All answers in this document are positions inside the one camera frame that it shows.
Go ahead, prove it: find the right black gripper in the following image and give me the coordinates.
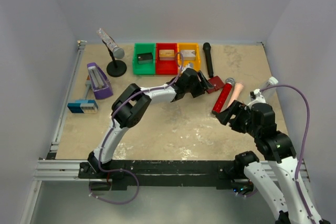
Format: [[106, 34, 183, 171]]
[[215, 99, 261, 136]]

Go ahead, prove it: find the red leather card holder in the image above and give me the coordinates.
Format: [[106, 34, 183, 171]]
[[206, 76, 225, 94]]

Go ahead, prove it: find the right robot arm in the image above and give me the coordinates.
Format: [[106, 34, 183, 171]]
[[216, 101, 328, 223]]

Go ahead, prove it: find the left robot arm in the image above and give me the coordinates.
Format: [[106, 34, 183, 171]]
[[87, 67, 213, 178]]

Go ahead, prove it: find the silver card in yellow bin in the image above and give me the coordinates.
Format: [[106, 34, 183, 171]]
[[180, 49, 196, 61]]

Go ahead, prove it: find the tan card in red bin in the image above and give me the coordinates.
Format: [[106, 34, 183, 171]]
[[159, 49, 175, 61]]

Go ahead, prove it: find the black card in green bin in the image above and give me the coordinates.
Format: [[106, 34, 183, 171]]
[[136, 52, 153, 65]]

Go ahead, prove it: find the pink microphone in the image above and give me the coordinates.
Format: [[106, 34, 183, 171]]
[[227, 83, 244, 107]]

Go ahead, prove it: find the red microphone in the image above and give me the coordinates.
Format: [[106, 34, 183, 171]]
[[212, 78, 235, 115]]

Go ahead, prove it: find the black microphone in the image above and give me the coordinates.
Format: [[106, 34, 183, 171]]
[[203, 42, 214, 78]]

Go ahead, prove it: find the yellow plastic bin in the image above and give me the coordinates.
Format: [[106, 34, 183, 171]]
[[177, 43, 201, 71]]

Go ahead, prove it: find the red plastic bin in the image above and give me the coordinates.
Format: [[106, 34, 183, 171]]
[[155, 43, 178, 75]]

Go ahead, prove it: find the white metronome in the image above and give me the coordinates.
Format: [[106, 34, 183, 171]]
[[259, 76, 279, 103]]

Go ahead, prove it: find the green plastic bin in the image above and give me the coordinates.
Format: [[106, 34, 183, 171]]
[[132, 43, 156, 75]]

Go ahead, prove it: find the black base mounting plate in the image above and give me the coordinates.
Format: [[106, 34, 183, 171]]
[[78, 160, 254, 194]]

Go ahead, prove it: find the black microphone stand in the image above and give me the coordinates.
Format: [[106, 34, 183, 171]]
[[102, 41, 127, 77]]

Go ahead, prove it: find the glitter silver microphone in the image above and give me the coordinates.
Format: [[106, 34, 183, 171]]
[[97, 28, 125, 59]]

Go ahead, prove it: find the blue grey block toy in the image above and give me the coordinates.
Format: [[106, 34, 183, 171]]
[[67, 76, 98, 114]]

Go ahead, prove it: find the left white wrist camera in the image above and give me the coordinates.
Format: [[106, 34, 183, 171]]
[[183, 62, 194, 70]]

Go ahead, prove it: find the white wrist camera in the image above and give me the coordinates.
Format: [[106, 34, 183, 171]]
[[183, 62, 194, 70], [247, 89, 266, 107]]

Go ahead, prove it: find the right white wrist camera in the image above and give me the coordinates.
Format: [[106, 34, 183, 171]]
[[247, 89, 266, 107]]

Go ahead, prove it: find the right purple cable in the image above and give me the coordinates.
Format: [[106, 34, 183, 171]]
[[257, 84, 325, 224]]

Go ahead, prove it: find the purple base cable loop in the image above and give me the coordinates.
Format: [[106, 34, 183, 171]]
[[88, 167, 140, 206]]

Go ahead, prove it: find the aluminium frame rail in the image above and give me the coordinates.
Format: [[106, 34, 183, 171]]
[[20, 40, 87, 223]]

